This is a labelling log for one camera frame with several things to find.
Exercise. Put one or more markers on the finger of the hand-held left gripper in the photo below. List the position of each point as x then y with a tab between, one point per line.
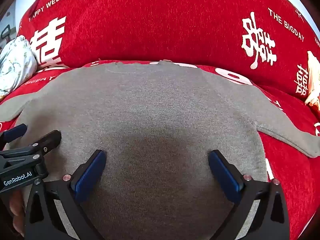
51	138
15	131

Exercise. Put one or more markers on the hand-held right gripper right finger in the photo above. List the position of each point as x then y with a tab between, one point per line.
225	177

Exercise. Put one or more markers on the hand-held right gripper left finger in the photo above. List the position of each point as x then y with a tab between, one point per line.
89	177

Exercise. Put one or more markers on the grey knit sweater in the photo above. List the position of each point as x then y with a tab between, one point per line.
160	117

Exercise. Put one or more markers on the person's left hand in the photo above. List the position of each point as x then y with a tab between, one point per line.
16	210

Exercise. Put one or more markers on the white patterned cloth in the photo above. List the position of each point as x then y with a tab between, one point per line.
15	65

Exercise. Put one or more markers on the cream cloth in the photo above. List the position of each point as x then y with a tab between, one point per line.
313	80

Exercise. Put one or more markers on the red printed sofa cover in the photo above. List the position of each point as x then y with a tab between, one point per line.
160	25

